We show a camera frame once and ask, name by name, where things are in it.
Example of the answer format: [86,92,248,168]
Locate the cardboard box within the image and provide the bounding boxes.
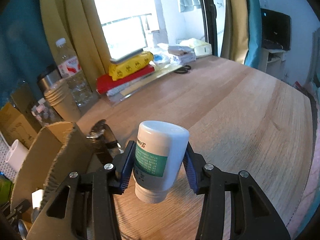
[10,121,104,230]

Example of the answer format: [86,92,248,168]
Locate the white pill bottle teal label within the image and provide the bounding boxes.
[133,120,189,204]

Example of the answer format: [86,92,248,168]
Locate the green snack bag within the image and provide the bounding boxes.
[0,173,12,206]

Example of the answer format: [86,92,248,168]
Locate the white desk lamp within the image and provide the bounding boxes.
[1,133,28,172]

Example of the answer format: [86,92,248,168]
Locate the white woven plastic basket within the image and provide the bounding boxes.
[0,138,17,182]

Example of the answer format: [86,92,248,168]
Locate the patterned glass jar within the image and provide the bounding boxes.
[31,98,62,127]

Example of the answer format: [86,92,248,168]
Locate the brown lamp carton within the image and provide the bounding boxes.
[0,82,42,149]

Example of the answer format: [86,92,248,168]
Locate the stack of paper cups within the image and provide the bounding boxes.
[44,79,81,122]

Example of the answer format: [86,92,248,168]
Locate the red book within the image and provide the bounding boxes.
[96,64,155,95]

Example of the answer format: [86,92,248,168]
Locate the stainless steel thermos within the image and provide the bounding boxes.
[37,64,62,92]

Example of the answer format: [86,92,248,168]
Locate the clear water bottle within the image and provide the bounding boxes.
[55,38,92,107]

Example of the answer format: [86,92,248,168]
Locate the yellow tissue pack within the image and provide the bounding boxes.
[108,51,154,81]

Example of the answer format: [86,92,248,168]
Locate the white tv stand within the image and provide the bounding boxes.
[258,48,287,73]

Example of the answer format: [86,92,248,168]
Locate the white power bank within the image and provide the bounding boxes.
[110,48,144,64]

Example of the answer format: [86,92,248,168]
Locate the black scissors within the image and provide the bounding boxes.
[174,65,191,74]

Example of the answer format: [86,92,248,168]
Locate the black monitor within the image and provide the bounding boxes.
[261,8,291,51]

